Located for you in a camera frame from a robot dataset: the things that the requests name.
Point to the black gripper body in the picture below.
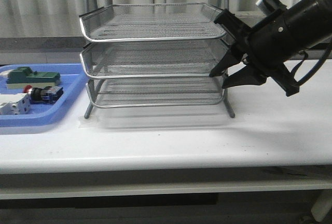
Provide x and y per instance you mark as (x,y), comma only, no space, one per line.
(266,46)

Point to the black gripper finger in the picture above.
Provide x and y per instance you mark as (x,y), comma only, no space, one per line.
(248,75)
(231,58)

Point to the silver mesh tray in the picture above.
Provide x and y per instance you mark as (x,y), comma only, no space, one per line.
(170,58)
(146,92)
(149,22)

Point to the red emergency push button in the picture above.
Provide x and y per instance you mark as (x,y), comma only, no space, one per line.
(46,95)

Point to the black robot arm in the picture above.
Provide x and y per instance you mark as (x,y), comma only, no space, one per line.
(309,22)

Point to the white table leg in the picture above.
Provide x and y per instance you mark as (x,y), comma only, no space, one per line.
(322,205)

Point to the blue plastic tray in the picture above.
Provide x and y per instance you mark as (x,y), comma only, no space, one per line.
(73,80)

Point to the dark steel back counter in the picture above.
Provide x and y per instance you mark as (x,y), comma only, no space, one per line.
(41,32)

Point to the green electrical module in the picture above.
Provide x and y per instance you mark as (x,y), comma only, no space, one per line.
(22,76)

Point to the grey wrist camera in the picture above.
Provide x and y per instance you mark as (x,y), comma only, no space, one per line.
(275,4)

